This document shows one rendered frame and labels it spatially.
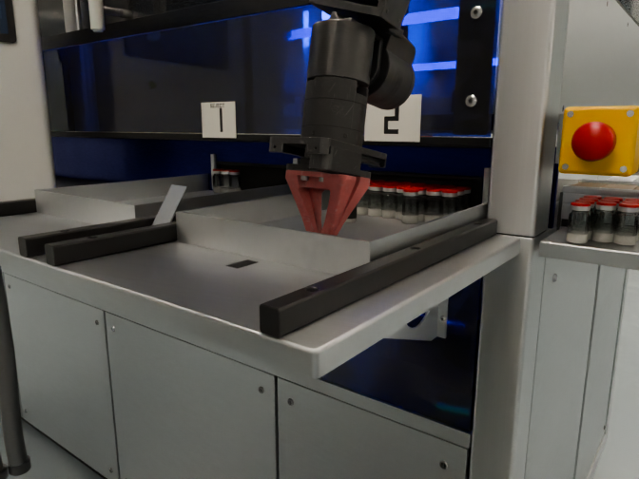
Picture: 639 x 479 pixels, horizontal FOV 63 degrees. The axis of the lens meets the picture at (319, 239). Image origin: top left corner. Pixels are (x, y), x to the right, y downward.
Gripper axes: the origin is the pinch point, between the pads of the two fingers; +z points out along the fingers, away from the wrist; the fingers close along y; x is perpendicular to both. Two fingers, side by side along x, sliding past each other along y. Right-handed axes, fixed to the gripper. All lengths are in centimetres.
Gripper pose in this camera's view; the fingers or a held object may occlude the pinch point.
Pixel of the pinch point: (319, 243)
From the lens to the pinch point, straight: 48.7
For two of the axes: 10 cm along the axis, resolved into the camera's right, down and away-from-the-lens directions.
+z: -1.1, 9.9, 0.7
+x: -7.9, -1.3, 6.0
